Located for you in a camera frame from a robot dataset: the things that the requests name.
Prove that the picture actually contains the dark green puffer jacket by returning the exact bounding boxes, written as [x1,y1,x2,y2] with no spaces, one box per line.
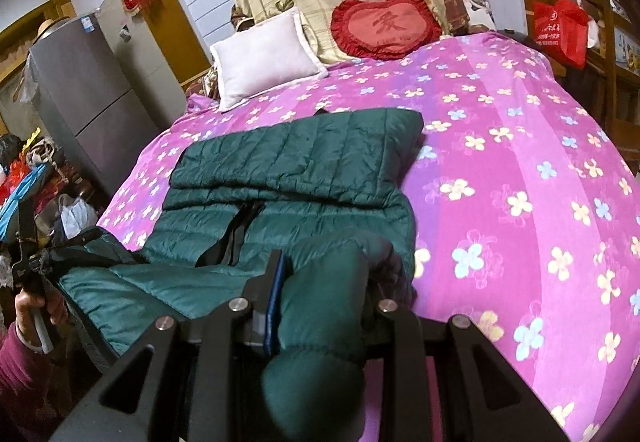
[42,108,426,442]

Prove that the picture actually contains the grey refrigerator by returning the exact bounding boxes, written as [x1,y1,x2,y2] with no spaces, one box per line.
[27,0,189,207]

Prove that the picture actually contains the red shopping bag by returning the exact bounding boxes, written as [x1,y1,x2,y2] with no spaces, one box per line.
[531,0,591,70]

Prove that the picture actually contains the white pillow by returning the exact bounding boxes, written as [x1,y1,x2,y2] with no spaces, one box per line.
[209,6,329,113]

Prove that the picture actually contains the person's left hand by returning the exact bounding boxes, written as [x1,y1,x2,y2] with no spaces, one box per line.
[14,291,70,349]

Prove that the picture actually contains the red heart-shaped cushion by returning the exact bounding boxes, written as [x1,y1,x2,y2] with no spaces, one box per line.
[330,0,444,61]

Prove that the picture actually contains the wooden shelf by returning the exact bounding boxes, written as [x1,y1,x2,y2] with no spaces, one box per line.
[565,0,640,163]

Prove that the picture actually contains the person's left forearm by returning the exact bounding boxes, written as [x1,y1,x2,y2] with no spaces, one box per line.
[0,322,77,442]

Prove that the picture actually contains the wall poster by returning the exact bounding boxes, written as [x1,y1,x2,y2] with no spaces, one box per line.
[452,0,499,35]

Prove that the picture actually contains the pink floral bed sheet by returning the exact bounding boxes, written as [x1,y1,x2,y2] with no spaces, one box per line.
[95,29,640,442]

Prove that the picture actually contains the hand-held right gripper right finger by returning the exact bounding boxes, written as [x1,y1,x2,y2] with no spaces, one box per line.
[367,274,571,442]

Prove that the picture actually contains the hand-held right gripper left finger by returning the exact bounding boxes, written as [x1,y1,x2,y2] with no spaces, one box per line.
[47,249,289,442]

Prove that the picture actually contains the brown floral fabric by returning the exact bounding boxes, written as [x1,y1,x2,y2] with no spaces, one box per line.
[182,64,224,105]

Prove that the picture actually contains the white plastic bag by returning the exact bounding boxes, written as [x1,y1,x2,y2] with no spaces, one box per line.
[59,196,99,243]

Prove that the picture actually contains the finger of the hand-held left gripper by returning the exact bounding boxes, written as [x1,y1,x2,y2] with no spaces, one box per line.
[34,249,64,281]

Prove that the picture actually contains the straw hat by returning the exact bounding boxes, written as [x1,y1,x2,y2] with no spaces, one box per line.
[34,18,72,43]

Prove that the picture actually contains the pile of household clutter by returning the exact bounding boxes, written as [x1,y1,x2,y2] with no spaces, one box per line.
[0,132,97,250]

